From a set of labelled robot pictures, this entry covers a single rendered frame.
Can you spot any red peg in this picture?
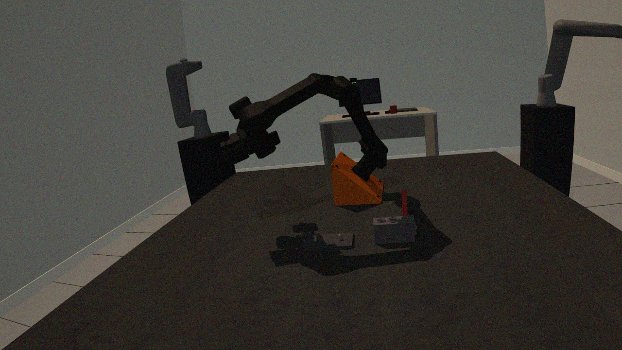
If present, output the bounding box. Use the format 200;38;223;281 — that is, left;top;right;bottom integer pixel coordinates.
401;190;408;216

